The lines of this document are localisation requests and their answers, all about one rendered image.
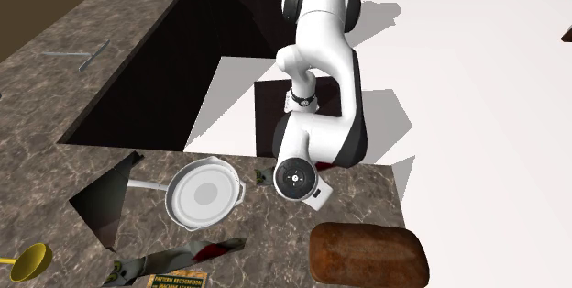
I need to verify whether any dark robot stand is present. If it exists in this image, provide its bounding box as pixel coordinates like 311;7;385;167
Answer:
253;76;344;159

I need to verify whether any brown bread loaf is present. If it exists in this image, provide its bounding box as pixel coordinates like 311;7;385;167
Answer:
308;221;431;288

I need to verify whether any grey knife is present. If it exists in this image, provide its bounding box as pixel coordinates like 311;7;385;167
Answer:
78;39;112;73

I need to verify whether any yellow ladle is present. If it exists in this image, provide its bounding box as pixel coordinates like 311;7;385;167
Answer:
0;242;54;284

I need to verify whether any white frying pan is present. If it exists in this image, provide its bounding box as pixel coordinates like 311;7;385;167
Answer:
126;155;248;233

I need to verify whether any yellow book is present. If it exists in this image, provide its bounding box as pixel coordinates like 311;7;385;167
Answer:
146;270;210;288

